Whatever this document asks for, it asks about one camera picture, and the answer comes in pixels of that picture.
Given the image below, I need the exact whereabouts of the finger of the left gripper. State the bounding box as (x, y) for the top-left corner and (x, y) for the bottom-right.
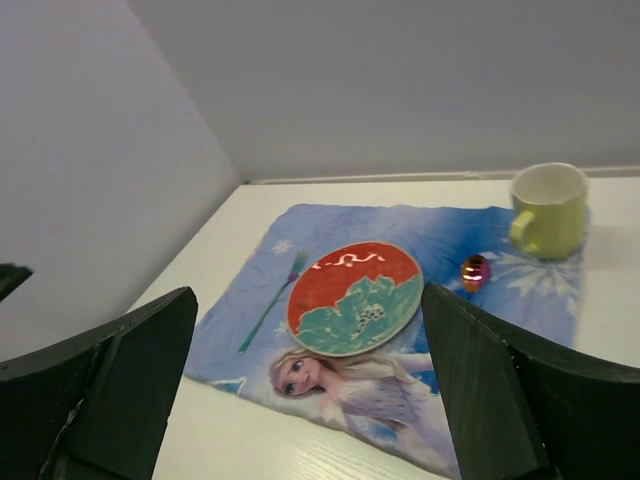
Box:
(0, 263), (33, 301)

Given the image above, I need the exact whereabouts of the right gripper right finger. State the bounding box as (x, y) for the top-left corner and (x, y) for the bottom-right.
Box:
(421, 283), (639, 479)

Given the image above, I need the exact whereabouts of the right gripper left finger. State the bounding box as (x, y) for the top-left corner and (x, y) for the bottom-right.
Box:
(1, 287), (198, 479)

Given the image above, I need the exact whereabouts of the iridescent spoon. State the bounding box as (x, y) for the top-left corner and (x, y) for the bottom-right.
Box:
(460, 254), (491, 293)

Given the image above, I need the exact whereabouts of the red and blue plate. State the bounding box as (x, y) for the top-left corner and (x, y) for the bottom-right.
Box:
(287, 241), (424, 357)

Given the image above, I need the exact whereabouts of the blue princess print cloth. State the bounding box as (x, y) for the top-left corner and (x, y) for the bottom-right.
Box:
(185, 204), (583, 477)

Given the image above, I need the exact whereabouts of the white cup yellow handle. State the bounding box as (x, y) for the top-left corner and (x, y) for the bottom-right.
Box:
(509, 162), (589, 260)

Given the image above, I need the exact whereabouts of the iridescent fork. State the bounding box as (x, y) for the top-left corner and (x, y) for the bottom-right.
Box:
(237, 251), (308, 355)

